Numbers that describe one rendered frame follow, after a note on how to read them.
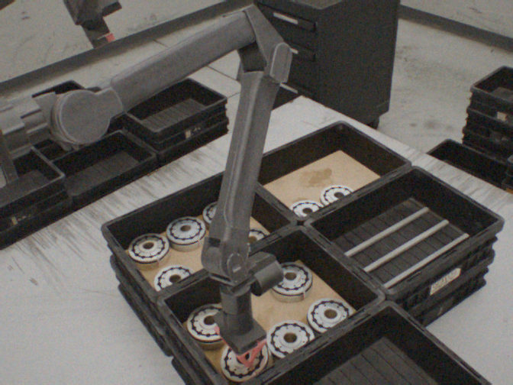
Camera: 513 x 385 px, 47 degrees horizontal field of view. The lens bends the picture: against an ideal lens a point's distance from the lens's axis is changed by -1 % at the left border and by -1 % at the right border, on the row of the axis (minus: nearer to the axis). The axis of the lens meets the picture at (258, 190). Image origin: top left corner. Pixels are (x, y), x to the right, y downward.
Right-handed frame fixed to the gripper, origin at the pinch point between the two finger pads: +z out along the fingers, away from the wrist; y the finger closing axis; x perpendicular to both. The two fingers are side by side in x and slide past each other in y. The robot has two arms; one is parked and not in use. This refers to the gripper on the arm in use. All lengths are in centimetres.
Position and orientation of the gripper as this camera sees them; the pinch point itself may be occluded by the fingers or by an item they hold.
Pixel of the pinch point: (242, 355)
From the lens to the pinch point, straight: 124.4
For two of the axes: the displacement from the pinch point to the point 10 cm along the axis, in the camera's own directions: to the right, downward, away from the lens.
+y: -5.6, -4.5, 7.0
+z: 0.5, 8.2, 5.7
